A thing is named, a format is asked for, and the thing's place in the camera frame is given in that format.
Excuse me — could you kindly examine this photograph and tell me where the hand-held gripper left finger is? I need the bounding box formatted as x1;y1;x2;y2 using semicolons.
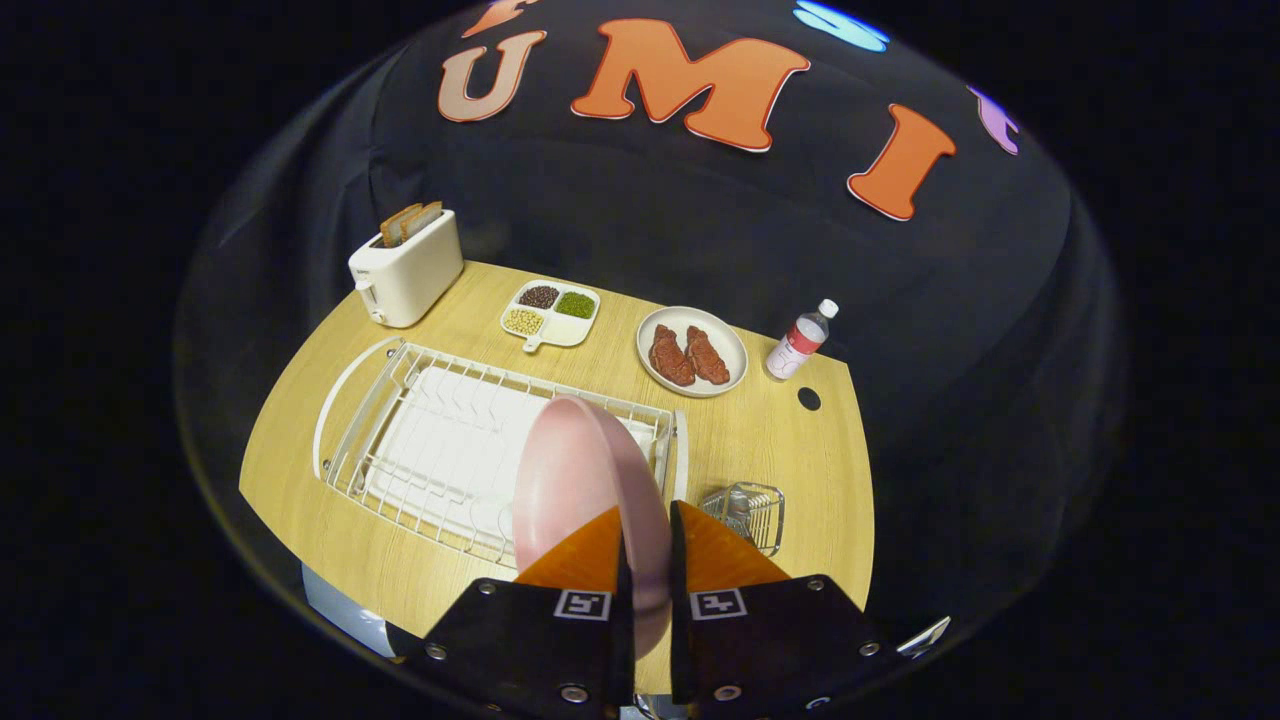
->
390;505;636;720

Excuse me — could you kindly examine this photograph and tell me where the white drip tray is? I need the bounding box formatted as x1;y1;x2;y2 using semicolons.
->
365;365;656;546

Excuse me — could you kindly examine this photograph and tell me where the white wire dish rack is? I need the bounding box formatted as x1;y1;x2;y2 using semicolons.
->
313;337;689;569

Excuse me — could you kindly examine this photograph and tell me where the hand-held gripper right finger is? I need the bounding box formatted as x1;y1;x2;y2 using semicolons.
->
668;500;906;720

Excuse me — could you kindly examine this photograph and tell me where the white divided dish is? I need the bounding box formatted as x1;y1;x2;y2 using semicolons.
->
500;279;602;354

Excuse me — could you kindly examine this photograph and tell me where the white round plate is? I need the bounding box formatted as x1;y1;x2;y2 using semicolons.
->
636;306;749;399

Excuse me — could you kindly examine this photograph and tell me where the white toaster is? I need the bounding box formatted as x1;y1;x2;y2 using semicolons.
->
348;208;465;329

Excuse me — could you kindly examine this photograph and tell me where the clear bottle with red label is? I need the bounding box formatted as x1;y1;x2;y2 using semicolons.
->
764;298;840;382

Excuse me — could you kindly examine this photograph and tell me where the metal wire basket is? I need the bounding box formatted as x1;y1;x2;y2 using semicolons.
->
700;482;786;558

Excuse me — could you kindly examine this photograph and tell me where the dark brown spoon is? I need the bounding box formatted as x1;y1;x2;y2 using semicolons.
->
718;488;761;541

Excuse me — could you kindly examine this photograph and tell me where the pink plate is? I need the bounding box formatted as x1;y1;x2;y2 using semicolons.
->
512;395;673;661

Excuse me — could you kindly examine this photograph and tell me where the red-brown steak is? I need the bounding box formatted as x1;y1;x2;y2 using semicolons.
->
649;324;697;388
686;326;732;386

